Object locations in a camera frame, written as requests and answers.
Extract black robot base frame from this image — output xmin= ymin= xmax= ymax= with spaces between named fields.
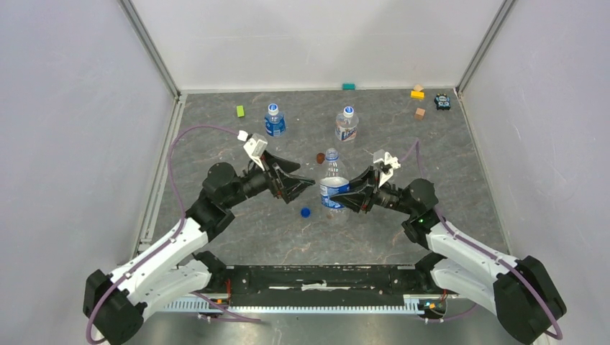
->
xmin=197 ymin=264 xmax=448 ymax=307

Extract white slotted cable duct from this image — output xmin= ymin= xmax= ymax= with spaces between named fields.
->
xmin=161 ymin=295 xmax=445 ymax=316

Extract red label clear bottle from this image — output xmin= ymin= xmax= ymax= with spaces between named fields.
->
xmin=335 ymin=110 xmax=359 ymax=142

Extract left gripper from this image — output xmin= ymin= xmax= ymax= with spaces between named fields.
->
xmin=224 ymin=150 xmax=315 ymax=209

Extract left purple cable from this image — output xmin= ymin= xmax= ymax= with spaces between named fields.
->
xmin=86 ymin=124 xmax=246 ymax=345

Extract blue label Pocari bottle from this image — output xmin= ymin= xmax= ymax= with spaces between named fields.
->
xmin=264 ymin=107 xmax=286 ymax=138

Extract white blue Pocari cap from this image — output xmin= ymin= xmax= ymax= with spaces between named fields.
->
xmin=268 ymin=103 xmax=279 ymax=116

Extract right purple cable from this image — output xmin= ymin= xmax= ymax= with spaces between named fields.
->
xmin=400 ymin=139 xmax=564 ymax=341

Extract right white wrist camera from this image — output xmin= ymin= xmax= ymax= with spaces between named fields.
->
xmin=373 ymin=149 xmax=401 ymax=188

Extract yellow block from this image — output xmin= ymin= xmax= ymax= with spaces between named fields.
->
xmin=410 ymin=90 xmax=425 ymax=100

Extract solid blue bottle cap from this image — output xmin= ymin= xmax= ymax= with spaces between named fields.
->
xmin=300 ymin=207 xmax=311 ymax=219

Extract Pepsi label clear bottle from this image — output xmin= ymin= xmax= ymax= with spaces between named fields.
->
xmin=319 ymin=148 xmax=350 ymax=224

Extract black blue toy car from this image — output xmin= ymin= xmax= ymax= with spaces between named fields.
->
xmin=434 ymin=93 xmax=451 ymax=111

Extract tan cube block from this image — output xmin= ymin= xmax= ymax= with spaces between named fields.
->
xmin=414 ymin=108 xmax=426 ymax=121

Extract white blue bottle cap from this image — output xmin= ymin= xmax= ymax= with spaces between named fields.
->
xmin=343 ymin=106 xmax=355 ymax=118

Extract green block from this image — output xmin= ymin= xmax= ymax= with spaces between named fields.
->
xmin=236 ymin=105 xmax=245 ymax=118

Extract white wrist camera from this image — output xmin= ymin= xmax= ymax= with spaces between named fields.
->
xmin=373 ymin=149 xmax=401 ymax=188
xmin=237 ymin=130 xmax=268 ymax=171

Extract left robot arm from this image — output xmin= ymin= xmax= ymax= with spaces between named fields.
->
xmin=83 ymin=152 xmax=315 ymax=344

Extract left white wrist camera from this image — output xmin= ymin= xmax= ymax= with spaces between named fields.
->
xmin=237 ymin=130 xmax=268 ymax=171

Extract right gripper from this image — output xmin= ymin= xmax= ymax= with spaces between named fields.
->
xmin=329 ymin=166 xmax=416 ymax=216

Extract purple cable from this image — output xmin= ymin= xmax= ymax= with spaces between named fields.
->
xmin=400 ymin=139 xmax=564 ymax=341
xmin=86 ymin=124 xmax=246 ymax=345

